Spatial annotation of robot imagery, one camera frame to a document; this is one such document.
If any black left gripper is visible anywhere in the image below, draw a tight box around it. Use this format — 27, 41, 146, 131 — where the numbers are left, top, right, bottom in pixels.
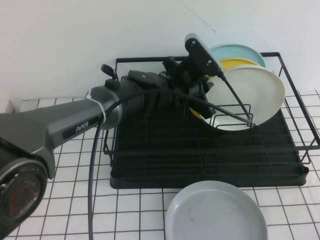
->
159, 56, 216, 120

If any white plate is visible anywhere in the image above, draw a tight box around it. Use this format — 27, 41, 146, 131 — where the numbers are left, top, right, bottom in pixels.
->
199, 65, 286, 132

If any yellow plate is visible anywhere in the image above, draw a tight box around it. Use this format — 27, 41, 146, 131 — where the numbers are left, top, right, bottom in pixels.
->
188, 57, 261, 120

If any light blue plate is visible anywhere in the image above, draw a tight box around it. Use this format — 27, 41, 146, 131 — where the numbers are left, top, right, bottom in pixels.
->
208, 43, 267, 69

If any grey plate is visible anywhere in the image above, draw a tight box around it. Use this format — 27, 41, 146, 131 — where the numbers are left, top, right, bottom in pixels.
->
164, 180, 269, 240

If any black plastic drip tray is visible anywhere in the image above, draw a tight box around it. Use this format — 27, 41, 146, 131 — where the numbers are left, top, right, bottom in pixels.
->
109, 104, 310, 190

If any white zip tie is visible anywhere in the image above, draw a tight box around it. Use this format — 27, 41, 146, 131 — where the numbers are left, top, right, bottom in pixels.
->
84, 90, 109, 121

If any white black-grid tablecloth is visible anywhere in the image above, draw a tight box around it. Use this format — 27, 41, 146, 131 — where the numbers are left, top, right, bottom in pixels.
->
0, 91, 320, 240

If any black wire dish rack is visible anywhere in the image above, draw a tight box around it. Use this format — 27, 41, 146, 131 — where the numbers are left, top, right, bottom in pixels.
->
101, 51, 320, 176

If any black camera cable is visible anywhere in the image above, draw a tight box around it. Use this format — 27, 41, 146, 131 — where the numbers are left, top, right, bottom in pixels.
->
86, 71, 254, 240

